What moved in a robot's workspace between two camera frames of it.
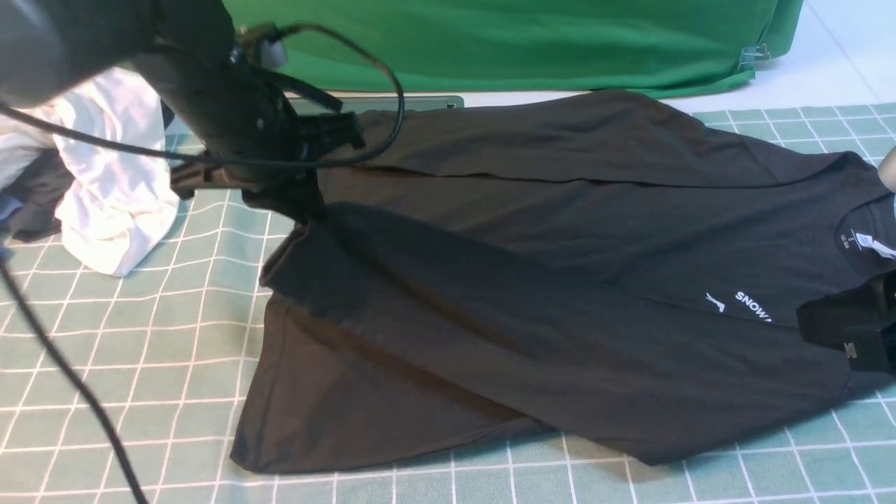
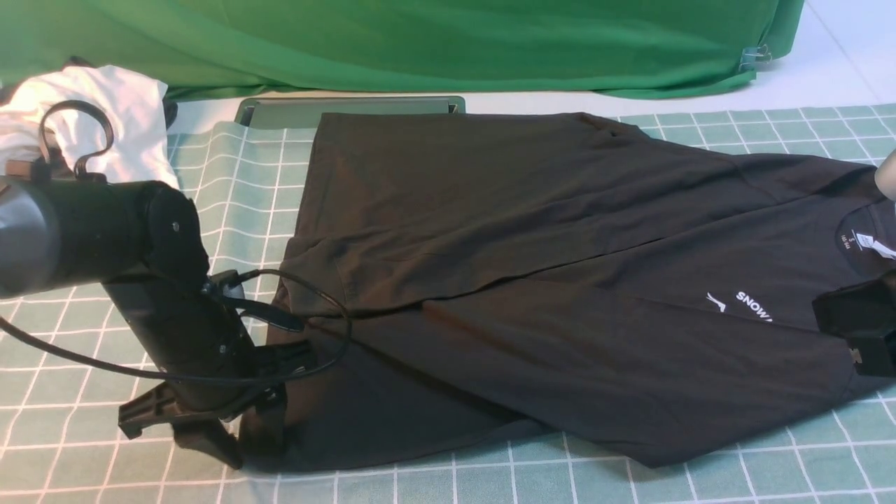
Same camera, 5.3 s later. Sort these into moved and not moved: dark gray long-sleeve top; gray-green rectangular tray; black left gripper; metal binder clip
Moved: black left gripper
Not moved: gray-green rectangular tray; dark gray long-sleeve top; metal binder clip
